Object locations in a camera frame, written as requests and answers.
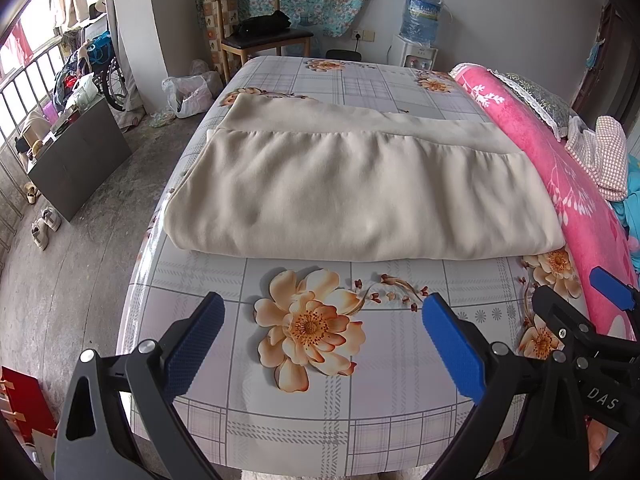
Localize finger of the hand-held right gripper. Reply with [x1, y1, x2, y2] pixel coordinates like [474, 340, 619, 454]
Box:
[589, 266, 640, 313]
[531, 285, 598, 356]

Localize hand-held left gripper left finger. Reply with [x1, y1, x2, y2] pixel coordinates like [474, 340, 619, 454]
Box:
[52, 291, 226, 480]

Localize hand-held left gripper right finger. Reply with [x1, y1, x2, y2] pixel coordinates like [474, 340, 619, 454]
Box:
[422, 292, 596, 480]

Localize beige coat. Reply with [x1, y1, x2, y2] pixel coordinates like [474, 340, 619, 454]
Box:
[162, 92, 567, 263]

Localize pile of clothes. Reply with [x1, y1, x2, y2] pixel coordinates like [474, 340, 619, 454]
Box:
[52, 30, 113, 116]

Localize blue cartoon blanket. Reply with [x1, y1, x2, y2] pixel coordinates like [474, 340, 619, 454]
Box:
[607, 155, 640, 271]

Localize pink white waffle blanket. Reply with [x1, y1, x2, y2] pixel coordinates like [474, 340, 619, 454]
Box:
[565, 115, 630, 202]

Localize pink floral blanket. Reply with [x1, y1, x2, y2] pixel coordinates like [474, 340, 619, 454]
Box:
[447, 62, 640, 341]

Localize red box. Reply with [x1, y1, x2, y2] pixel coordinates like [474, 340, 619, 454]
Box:
[0, 366, 58, 446]

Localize white cardboard box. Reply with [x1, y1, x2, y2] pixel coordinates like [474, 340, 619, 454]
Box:
[30, 430, 61, 480]

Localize green floral lace pillow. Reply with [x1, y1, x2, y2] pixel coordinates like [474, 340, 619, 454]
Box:
[487, 70, 573, 142]

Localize grey cabinet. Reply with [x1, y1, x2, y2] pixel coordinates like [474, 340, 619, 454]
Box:
[27, 95, 133, 222]

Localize dark wooden door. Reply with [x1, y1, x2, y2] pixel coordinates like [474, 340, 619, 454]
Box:
[570, 2, 636, 121]

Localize white plastic bag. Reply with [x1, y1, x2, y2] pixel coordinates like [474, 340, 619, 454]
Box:
[161, 71, 223, 120]

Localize wheelchair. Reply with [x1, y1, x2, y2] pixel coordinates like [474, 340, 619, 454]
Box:
[87, 30, 131, 112]

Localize white water dispenser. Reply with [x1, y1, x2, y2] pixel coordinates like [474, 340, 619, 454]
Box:
[390, 34, 440, 71]

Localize checkered cardboard box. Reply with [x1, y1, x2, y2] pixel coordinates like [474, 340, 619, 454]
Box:
[200, 0, 238, 61]

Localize wooden chair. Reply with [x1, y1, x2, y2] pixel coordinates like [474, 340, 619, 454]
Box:
[210, 0, 315, 86]

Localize black bag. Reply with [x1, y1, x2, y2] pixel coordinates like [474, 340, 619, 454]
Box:
[235, 10, 292, 37]

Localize blue water bottle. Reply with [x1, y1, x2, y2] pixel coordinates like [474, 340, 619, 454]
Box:
[402, 0, 443, 47]

